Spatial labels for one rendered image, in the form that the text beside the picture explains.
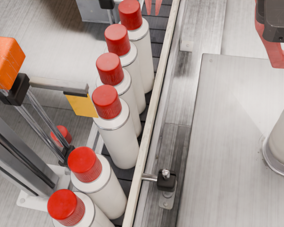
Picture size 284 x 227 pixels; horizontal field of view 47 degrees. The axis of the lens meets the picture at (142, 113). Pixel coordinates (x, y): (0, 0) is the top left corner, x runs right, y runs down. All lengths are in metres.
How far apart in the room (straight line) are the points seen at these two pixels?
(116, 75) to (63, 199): 0.18
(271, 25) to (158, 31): 0.55
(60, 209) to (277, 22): 0.27
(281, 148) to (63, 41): 0.55
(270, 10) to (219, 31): 0.60
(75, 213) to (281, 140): 0.31
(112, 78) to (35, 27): 0.49
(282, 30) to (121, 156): 0.37
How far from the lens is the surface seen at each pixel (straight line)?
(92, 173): 0.38
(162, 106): 0.63
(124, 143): 0.49
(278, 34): 0.21
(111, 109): 0.41
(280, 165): 0.58
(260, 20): 0.24
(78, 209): 0.37
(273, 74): 0.69
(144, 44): 0.54
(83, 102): 0.39
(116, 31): 0.48
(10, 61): 0.35
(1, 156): 0.47
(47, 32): 0.88
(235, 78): 0.67
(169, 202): 0.61
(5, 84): 0.34
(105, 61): 0.44
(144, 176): 0.54
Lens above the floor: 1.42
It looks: 60 degrees down
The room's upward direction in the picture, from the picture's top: 11 degrees counter-clockwise
